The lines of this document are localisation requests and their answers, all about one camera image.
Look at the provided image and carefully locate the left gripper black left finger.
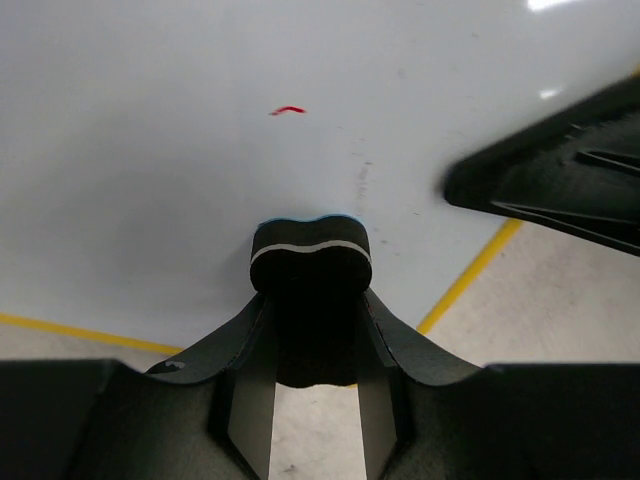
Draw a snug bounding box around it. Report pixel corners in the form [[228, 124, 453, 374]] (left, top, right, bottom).
[[1, 295, 277, 479]]

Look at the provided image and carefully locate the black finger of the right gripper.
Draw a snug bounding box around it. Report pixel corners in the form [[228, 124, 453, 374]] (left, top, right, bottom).
[[442, 76, 639, 255]]

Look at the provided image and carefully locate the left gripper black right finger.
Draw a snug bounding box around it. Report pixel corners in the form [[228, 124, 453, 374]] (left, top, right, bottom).
[[357, 291, 639, 479]]

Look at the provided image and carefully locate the black bone shaped eraser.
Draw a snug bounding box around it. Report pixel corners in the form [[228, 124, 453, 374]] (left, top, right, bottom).
[[249, 215, 372, 388]]

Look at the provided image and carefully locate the yellow framed whiteboard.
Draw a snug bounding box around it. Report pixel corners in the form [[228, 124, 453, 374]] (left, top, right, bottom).
[[1, 1, 639, 353]]

